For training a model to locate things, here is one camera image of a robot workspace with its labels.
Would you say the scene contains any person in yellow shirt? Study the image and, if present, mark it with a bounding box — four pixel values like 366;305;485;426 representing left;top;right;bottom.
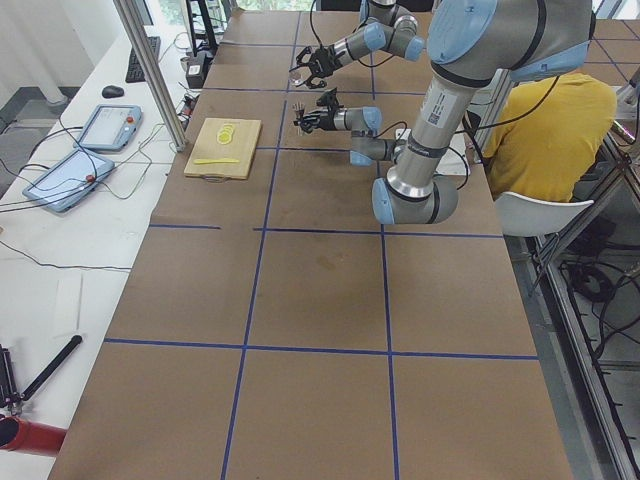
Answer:
483;71;617;203

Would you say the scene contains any upper blue teach pendant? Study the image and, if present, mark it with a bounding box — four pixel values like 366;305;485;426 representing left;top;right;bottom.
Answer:
76;104;142;153

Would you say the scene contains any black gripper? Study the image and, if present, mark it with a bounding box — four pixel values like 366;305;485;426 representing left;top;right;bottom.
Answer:
295;109;337;134
292;46;342;89

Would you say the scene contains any white chair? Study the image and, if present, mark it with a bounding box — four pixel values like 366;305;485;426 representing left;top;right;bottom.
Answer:
494;192;594;237

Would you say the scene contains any black computer mouse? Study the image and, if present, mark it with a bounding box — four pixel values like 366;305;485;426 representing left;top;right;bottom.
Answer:
101;85;124;99

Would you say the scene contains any steel measuring jigger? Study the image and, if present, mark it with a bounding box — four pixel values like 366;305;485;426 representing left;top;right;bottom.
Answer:
292;102;305;136

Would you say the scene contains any yellow plastic knife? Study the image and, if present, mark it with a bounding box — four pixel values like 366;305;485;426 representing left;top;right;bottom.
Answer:
193;157;240;165

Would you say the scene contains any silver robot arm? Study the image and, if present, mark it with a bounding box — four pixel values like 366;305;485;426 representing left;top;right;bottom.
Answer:
289;1;426;89
289;1;593;225

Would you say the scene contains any aluminium frame post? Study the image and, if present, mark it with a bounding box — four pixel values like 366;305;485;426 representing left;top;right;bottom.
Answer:
113;0;186;152

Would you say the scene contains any clear glass shaker cup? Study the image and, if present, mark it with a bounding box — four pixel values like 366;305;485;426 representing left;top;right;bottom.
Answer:
289;69;309;87

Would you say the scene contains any wooden cutting board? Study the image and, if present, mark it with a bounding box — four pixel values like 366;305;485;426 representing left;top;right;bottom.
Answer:
184;118;262;180

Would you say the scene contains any red cylinder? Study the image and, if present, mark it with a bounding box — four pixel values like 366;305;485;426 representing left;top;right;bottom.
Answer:
1;416;67;457

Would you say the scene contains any black keyboard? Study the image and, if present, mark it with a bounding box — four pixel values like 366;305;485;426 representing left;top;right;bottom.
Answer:
124;35;162;84

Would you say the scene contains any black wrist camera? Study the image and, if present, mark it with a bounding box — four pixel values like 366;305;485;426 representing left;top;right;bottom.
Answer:
316;88;342;112

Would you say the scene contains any blue teach pendant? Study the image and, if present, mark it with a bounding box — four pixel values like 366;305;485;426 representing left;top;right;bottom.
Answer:
76;104;142;153
23;148;115;213

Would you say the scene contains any lower blue teach pendant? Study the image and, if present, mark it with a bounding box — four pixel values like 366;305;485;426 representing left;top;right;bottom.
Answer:
23;148;115;213

